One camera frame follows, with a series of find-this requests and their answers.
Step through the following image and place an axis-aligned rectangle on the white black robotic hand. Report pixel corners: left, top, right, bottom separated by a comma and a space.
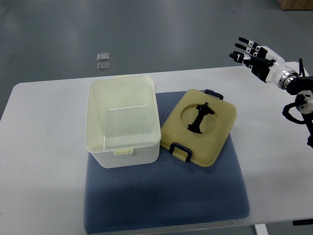
229, 37, 298, 90

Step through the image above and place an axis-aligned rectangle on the yellow box lid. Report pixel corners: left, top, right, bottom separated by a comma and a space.
160, 89, 236, 167

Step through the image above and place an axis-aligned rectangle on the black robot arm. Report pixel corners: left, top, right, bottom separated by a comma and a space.
282, 58, 313, 147

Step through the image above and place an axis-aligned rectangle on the cardboard box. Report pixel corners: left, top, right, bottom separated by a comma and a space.
277, 0, 313, 10

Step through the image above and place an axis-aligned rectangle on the white storage box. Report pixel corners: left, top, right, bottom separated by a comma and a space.
85, 75, 161, 168

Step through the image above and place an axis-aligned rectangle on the blue padded cushion mat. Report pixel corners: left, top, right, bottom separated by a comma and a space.
84, 91, 249, 234

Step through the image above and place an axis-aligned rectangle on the white table leg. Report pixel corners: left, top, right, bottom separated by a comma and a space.
254, 224, 268, 235

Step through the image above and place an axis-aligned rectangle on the black bracket under table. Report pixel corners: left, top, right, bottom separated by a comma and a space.
292, 219, 313, 226

